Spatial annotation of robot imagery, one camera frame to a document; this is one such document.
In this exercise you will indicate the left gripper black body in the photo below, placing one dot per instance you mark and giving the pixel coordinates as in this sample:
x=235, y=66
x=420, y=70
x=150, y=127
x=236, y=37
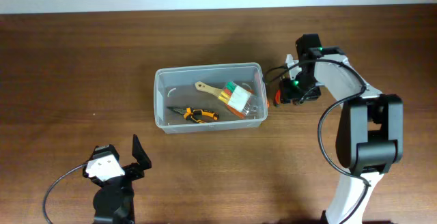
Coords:
x=130, y=173

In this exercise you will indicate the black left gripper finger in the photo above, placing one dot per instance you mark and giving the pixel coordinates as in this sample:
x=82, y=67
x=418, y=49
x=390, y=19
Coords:
x=104, y=151
x=139, y=154

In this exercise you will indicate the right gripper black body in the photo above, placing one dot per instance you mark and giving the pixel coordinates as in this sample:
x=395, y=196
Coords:
x=287, y=94

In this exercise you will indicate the red handled cutting pliers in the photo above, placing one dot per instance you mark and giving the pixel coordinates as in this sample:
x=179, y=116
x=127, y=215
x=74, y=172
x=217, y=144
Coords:
x=277, y=98

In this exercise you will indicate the orange perforated strip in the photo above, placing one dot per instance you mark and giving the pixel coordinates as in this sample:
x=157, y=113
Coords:
x=261, y=88

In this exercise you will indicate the orange black long-nose pliers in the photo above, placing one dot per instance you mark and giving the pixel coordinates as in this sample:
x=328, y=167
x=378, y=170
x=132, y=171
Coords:
x=191, y=114

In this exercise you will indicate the wooden handled orange scraper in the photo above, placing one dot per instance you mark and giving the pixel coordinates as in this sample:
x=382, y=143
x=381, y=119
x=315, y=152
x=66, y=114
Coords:
x=200, y=86

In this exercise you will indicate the clear screwdriver bit case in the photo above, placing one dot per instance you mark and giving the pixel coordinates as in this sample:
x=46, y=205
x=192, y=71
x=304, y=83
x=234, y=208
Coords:
x=237, y=98

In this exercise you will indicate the clear plastic container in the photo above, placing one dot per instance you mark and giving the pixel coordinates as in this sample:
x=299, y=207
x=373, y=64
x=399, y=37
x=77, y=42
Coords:
x=175, y=87

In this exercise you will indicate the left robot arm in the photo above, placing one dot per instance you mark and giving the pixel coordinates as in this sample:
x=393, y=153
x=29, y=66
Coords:
x=114, y=201

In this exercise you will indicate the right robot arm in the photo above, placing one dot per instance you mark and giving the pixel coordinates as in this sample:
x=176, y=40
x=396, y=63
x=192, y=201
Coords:
x=370, y=133

